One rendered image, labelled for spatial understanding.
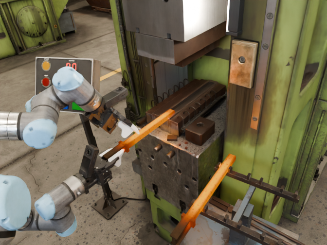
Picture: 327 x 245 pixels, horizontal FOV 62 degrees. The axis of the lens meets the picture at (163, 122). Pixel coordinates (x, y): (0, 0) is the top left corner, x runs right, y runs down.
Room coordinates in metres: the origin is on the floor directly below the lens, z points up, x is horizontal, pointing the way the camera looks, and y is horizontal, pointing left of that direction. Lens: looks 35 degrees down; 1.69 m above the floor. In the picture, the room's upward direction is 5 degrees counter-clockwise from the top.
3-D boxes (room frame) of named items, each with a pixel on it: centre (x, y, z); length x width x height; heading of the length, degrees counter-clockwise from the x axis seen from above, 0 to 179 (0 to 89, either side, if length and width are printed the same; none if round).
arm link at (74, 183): (0.66, 0.33, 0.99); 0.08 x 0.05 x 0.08; 47
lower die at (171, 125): (1.19, -0.13, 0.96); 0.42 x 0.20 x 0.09; 137
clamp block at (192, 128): (0.96, -0.16, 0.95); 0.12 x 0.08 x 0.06; 137
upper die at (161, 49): (1.19, -0.13, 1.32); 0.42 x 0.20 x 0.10; 137
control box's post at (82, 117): (1.36, 0.47, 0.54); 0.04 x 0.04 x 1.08; 47
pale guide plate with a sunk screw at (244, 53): (0.92, -0.31, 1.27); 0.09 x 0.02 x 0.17; 47
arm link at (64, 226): (0.60, 0.40, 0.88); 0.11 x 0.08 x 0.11; 84
